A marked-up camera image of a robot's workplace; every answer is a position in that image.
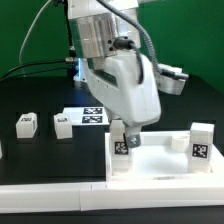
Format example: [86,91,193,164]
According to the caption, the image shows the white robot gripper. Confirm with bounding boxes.
[86,53,161,148]

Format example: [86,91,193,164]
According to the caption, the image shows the white square table top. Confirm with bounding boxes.
[105,131,224,181]

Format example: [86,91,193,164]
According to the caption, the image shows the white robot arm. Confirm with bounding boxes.
[67,0,161,148]

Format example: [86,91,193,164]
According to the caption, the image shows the white sheet with tags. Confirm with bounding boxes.
[63,107,109,126]

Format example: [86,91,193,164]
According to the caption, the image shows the white front fence bar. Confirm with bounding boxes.
[0,179,224,213]

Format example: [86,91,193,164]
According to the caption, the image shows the white block at left edge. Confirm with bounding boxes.
[0,141,3,160]

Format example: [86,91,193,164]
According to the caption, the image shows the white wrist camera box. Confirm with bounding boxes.
[155,64,189,95]

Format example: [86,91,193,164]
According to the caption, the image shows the black camera stand pole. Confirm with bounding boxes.
[53,0,78,65]

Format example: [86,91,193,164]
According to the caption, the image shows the black cables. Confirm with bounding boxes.
[0,59,75,83]

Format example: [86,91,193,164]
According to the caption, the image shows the grey cable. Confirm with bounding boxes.
[18,0,54,66]

